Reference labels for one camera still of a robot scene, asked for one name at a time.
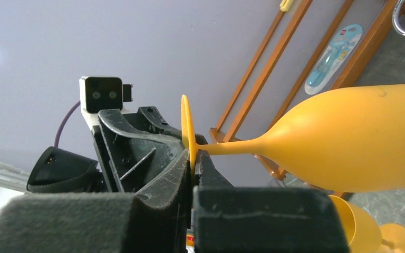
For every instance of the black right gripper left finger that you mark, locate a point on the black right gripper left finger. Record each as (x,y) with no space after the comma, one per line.
(154,219)

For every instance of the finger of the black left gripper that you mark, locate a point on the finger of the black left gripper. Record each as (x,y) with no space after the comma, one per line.
(140,149)

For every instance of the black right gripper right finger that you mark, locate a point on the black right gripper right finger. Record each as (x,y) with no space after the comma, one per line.
(263,219)

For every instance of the orange goblet front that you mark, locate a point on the orange goblet front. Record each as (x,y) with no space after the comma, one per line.
(364,234)

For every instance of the orange goblet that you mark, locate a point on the orange goblet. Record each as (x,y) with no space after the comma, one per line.
(350,139)
(364,234)

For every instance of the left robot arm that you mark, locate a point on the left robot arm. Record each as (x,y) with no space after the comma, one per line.
(58,171)

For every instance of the orange wooden dish rack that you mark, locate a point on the orange wooden dish rack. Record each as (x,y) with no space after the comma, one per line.
(274,80)

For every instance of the pink yellow marker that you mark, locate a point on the pink yellow marker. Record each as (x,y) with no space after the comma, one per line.
(285,5)

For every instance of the blue packaged tool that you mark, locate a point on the blue packaged tool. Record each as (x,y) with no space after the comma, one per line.
(336,52)

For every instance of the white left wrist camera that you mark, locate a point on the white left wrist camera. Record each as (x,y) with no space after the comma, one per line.
(102,93)

